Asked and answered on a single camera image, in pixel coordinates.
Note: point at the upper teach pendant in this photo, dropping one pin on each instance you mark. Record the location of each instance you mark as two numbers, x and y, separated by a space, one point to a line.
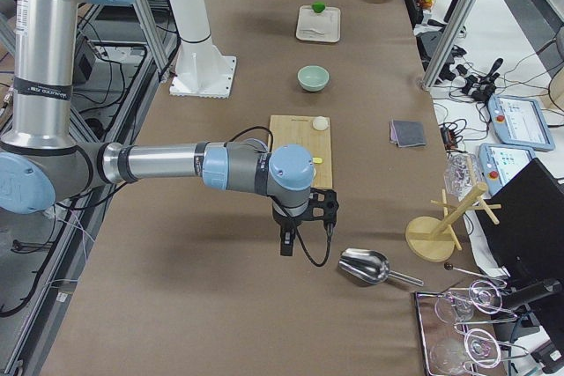
520 121

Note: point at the white steamed bun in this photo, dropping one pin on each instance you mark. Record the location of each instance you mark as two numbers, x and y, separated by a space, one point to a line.
320 123

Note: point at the wooden mug tree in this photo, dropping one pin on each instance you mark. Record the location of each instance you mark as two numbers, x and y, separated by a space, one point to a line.
434 239

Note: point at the teach pendant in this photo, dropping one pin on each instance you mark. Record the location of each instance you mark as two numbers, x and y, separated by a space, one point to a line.
501 162
520 121

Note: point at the white ceramic spoon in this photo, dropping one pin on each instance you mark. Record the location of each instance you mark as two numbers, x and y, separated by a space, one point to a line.
312 31

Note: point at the green bowl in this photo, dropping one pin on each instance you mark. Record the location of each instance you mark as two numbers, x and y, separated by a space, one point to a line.
313 78

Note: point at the clear plastic container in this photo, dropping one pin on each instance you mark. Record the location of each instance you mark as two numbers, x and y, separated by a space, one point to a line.
461 174

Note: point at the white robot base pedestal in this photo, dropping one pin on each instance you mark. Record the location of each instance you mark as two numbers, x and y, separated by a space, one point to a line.
200 68

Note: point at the lower teach pendant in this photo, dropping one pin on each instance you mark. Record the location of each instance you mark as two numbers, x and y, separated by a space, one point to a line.
501 162

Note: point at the black monitor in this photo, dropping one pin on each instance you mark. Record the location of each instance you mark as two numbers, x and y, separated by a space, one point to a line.
528 240

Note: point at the green lime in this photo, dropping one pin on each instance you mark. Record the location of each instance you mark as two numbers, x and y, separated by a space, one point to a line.
318 7

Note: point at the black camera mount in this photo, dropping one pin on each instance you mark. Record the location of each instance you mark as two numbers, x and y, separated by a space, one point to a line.
322 206

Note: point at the silver metal scoop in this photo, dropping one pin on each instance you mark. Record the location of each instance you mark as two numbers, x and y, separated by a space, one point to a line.
372 267

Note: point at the bamboo cutting board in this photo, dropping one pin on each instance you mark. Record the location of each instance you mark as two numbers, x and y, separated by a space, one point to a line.
296 129

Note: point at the grey folded cloth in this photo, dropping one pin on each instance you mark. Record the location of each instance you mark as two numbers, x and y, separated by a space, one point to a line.
407 133

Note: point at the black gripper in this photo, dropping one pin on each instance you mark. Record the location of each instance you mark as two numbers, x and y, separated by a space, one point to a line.
285 221

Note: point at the white rabbit tray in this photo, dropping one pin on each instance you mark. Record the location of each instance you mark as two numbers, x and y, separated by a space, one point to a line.
328 21

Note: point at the aluminium frame post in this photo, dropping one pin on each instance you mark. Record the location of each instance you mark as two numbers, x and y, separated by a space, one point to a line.
446 42

